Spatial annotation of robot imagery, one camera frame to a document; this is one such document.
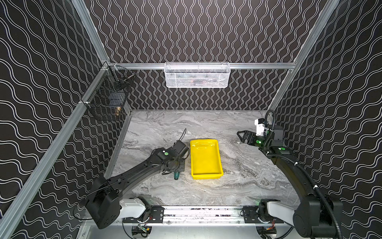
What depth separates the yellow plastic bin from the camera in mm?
865

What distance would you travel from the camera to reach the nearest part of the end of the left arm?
57 centimetres

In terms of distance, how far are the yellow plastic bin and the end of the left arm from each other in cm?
17
